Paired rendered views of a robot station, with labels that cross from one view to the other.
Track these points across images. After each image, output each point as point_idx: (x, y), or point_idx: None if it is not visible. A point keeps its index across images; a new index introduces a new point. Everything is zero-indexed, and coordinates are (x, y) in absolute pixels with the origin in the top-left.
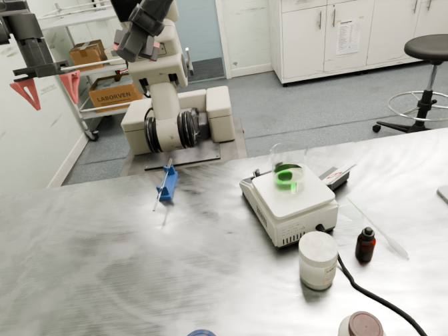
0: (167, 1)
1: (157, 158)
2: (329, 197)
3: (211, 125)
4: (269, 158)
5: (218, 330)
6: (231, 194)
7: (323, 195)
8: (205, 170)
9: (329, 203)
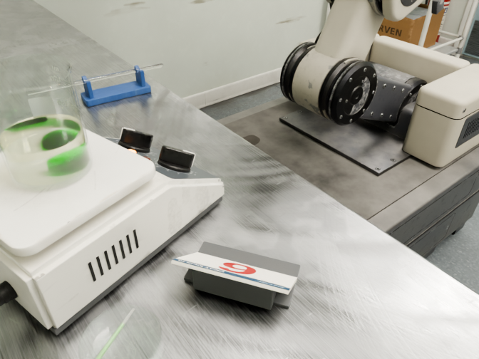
0: None
1: (309, 117)
2: (11, 240)
3: (412, 117)
4: (261, 162)
5: None
6: None
7: (20, 228)
8: (175, 110)
9: (28, 258)
